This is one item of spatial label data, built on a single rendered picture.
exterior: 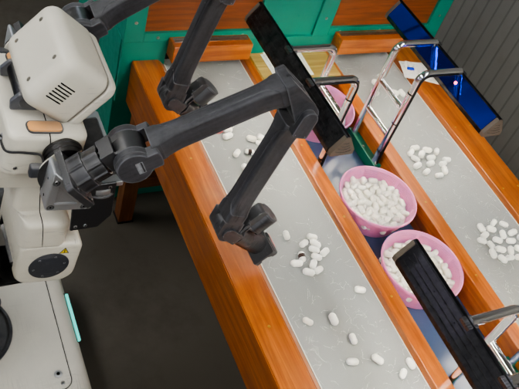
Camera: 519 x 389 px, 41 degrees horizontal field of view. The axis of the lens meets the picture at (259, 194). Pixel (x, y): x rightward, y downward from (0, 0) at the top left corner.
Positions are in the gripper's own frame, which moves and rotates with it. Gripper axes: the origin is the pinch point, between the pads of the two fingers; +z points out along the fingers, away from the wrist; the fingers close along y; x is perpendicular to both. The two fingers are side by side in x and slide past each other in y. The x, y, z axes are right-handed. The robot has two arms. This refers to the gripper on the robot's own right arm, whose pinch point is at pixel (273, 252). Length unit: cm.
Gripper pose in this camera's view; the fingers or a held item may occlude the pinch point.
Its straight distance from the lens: 194.4
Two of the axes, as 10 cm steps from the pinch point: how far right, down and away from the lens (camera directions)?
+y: -3.8, -7.4, 5.5
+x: -7.8, 5.8, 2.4
